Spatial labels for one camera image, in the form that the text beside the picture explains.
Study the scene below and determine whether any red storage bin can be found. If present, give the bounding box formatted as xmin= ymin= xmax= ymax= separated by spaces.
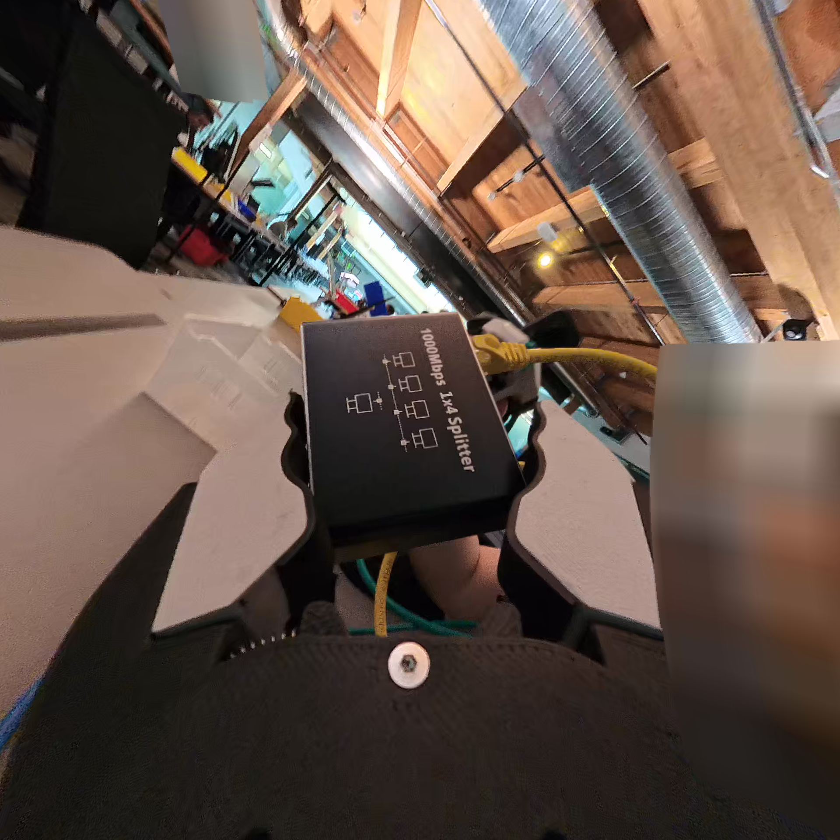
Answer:
xmin=177 ymin=226 xmax=231 ymax=267

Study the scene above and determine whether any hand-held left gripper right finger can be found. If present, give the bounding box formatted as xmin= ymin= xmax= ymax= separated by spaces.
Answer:
xmin=497 ymin=399 xmax=662 ymax=647

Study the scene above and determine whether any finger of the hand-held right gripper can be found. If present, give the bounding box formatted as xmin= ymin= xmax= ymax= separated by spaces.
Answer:
xmin=493 ymin=366 xmax=543 ymax=422
xmin=467 ymin=311 xmax=581 ymax=349

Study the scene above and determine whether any blue ethernet cable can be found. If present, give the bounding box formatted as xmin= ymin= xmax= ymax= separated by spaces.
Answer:
xmin=0 ymin=681 xmax=44 ymax=750

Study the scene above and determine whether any black upright panel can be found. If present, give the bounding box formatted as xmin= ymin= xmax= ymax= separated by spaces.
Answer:
xmin=20 ymin=13 xmax=188 ymax=270

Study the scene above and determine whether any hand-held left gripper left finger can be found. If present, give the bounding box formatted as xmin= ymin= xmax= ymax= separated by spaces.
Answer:
xmin=151 ymin=392 xmax=337 ymax=636

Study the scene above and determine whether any person's right forearm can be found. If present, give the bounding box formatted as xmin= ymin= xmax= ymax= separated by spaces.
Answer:
xmin=408 ymin=535 xmax=511 ymax=622

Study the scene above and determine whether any large silver ventilation duct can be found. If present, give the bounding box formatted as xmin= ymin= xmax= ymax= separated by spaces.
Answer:
xmin=476 ymin=0 xmax=765 ymax=345

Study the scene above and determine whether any yellow storage bin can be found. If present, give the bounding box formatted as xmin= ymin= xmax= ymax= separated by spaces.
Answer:
xmin=279 ymin=297 xmax=326 ymax=330
xmin=172 ymin=147 xmax=212 ymax=189

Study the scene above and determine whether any black ethernet splitter box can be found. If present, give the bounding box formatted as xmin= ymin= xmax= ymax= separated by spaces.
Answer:
xmin=301 ymin=313 xmax=527 ymax=564

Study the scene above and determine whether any yellow ethernet cable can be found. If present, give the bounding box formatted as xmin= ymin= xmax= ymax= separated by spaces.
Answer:
xmin=373 ymin=331 xmax=658 ymax=639

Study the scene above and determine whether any green ethernet cable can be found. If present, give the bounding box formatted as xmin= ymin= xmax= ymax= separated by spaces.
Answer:
xmin=338 ymin=558 xmax=475 ymax=641

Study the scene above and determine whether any slim silver duct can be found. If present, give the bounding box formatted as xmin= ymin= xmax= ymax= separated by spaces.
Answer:
xmin=259 ymin=0 xmax=532 ymax=326

